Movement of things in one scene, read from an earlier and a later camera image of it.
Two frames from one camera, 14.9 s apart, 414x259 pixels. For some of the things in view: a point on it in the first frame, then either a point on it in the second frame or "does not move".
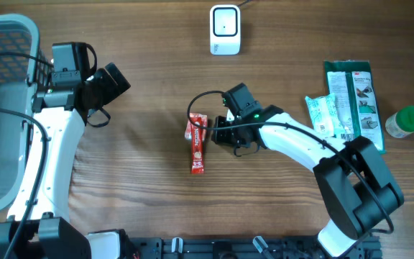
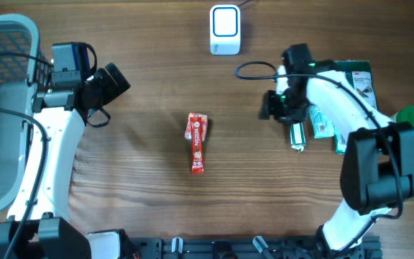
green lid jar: (407, 120) does not move
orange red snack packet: (187, 132) does not move
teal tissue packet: (325, 115) does not move
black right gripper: (222, 137) to (269, 107)
